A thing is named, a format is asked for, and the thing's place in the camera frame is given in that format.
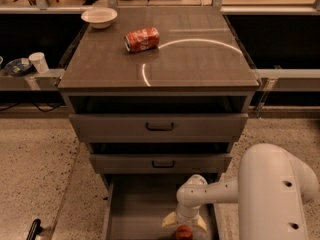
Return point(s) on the white paper cup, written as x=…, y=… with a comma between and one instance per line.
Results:
x=39, y=62

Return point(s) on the red apple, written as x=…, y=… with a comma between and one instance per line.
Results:
x=183, y=232

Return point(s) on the metal side shelf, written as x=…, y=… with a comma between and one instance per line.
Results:
x=32, y=81

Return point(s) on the top grey drawer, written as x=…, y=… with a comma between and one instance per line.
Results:
x=158, y=128

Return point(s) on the grey drawer cabinet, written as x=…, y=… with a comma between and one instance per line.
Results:
x=197, y=68

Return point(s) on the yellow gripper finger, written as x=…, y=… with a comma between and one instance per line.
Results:
x=169, y=220
x=200, y=223

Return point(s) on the crushed red soda can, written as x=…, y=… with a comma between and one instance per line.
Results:
x=142, y=40

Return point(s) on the white bowl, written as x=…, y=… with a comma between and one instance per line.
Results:
x=99, y=18

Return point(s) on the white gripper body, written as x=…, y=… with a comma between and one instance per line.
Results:
x=184, y=219

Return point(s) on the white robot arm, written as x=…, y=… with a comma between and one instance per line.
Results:
x=270, y=190

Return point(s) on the dark blue bowl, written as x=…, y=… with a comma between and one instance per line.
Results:
x=18, y=67

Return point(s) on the black object on floor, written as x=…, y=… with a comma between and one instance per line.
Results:
x=34, y=230

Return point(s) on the middle grey drawer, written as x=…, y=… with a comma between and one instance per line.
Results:
x=159, y=163

